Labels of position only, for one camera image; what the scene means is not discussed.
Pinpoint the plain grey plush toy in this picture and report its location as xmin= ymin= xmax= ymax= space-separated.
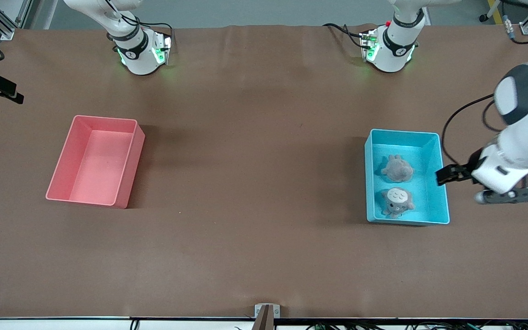
xmin=380 ymin=154 xmax=414 ymax=183

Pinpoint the grey plush toy white belly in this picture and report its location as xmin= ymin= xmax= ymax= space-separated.
xmin=380 ymin=187 xmax=415 ymax=219

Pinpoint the blue plastic box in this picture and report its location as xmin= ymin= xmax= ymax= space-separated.
xmin=364 ymin=128 xmax=451 ymax=226

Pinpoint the pink plastic box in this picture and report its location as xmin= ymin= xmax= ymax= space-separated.
xmin=45 ymin=115 xmax=146 ymax=209

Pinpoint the metal base connector plate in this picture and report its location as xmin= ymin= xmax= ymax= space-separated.
xmin=152 ymin=31 xmax=173 ymax=66
xmin=359 ymin=28 xmax=380 ymax=63

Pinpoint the brown table mat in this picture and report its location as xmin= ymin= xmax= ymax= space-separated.
xmin=0 ymin=23 xmax=528 ymax=319

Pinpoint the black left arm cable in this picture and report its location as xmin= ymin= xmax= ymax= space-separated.
xmin=440 ymin=0 xmax=528 ymax=168

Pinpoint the black base cable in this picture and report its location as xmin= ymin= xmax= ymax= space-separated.
xmin=323 ymin=23 xmax=370 ymax=49
xmin=106 ymin=0 xmax=174 ymax=46

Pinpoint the tangled cable bundle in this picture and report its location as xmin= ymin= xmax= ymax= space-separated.
xmin=305 ymin=321 xmax=528 ymax=330

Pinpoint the small metal edge bracket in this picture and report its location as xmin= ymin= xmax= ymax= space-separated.
xmin=254 ymin=303 xmax=281 ymax=319

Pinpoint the brown mounting post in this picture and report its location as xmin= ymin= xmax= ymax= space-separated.
xmin=251 ymin=305 xmax=275 ymax=330

